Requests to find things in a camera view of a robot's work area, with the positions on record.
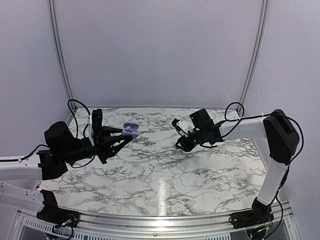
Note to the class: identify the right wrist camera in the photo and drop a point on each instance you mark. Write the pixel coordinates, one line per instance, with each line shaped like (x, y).
(182, 127)

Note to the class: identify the lavender wireless earbud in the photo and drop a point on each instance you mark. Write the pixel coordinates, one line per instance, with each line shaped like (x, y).
(128, 129)

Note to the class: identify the left aluminium corner post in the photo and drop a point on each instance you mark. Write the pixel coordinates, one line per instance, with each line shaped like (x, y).
(58, 48)

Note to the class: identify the lavender round charging case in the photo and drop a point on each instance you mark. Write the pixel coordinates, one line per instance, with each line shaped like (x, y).
(135, 129)

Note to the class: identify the aluminium front frame rail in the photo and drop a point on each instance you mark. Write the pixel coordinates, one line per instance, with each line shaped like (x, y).
(100, 226)

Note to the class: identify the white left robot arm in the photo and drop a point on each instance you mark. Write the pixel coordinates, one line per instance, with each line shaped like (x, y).
(23, 168)

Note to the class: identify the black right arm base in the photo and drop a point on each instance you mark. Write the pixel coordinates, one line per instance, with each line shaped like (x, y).
(257, 215)

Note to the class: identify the right aluminium corner post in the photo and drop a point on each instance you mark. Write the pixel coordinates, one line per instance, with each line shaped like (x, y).
(260, 33)

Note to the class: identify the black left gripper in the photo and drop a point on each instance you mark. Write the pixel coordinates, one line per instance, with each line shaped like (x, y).
(107, 141)

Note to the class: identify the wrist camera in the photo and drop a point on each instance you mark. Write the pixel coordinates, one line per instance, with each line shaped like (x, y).
(182, 127)
(95, 124)

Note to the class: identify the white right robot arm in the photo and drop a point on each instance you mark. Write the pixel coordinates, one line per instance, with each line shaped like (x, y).
(280, 134)

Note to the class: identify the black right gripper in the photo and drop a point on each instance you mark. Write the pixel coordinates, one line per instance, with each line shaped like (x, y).
(186, 146)

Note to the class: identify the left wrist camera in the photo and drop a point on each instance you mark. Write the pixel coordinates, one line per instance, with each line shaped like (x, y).
(95, 124)

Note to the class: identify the aluminium corner post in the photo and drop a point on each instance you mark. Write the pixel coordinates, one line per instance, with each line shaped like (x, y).
(260, 33)
(58, 48)

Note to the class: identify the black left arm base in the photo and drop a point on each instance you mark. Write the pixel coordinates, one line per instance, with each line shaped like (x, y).
(57, 215)

